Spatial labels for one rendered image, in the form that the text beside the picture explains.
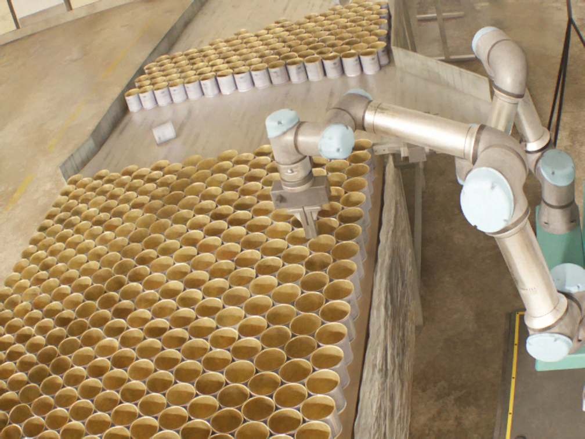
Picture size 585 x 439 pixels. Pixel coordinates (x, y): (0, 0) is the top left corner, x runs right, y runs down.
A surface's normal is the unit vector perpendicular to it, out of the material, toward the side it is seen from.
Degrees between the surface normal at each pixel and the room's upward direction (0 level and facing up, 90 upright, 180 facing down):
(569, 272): 8
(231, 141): 0
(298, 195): 88
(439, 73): 90
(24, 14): 90
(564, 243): 0
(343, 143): 89
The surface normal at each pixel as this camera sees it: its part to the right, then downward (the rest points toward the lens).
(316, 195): -0.15, 0.59
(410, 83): -0.22, -0.78
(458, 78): -0.78, 0.50
